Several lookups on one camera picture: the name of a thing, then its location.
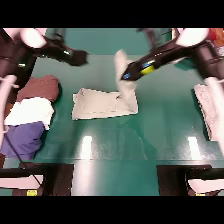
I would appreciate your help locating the pale pink garment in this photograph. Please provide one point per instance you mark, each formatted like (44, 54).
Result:
(206, 110)

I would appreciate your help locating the orange garment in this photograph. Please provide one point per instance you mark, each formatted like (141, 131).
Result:
(216, 34)

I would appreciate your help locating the brown garment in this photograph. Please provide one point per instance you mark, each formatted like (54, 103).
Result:
(40, 87)

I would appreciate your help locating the cream shirt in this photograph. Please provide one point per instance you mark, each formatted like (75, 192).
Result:
(100, 104)

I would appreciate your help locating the purple garment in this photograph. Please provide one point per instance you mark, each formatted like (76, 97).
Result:
(23, 138)

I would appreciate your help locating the white garment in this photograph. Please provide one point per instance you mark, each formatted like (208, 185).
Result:
(30, 111)

